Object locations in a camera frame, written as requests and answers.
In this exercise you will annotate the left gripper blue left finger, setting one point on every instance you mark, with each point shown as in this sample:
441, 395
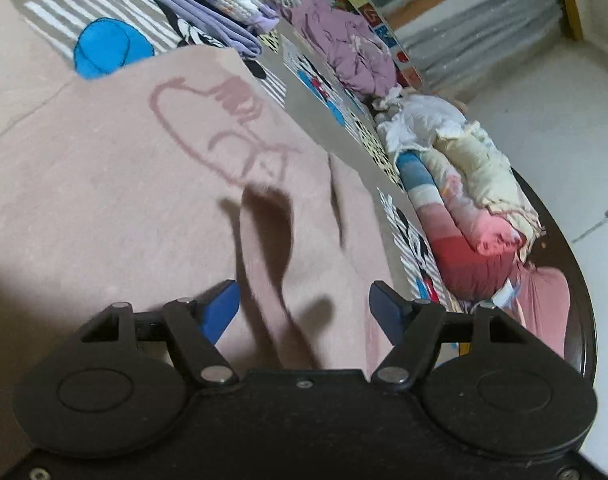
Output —
194, 326

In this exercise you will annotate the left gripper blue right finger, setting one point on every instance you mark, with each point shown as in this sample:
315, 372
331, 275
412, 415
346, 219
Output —
413, 328

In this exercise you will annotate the pink fuzzy sweater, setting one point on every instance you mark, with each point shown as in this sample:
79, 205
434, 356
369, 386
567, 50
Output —
162, 180

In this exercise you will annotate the striped pink red blanket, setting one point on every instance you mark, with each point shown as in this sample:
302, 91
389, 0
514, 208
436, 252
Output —
474, 250

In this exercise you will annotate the pink pillow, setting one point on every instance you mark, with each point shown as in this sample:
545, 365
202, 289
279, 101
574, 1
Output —
543, 300

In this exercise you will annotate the dark wooden bed headboard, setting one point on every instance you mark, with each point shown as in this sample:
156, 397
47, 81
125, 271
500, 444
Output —
552, 249

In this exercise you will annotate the cream yellow crumpled garment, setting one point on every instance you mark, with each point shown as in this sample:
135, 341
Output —
481, 193

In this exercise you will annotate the white crumpled garment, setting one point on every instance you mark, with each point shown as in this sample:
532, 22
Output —
407, 120

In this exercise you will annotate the grey curtain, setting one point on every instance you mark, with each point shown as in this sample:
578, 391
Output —
464, 47

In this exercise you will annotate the crumpled purple garment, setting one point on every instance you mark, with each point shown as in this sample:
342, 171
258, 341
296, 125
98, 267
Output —
360, 60

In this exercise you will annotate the Mickey Mouse bed sheet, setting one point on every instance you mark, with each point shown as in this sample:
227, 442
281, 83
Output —
295, 79

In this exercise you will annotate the colourful alphabet foam border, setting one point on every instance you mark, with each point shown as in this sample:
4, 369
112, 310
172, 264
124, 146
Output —
407, 73

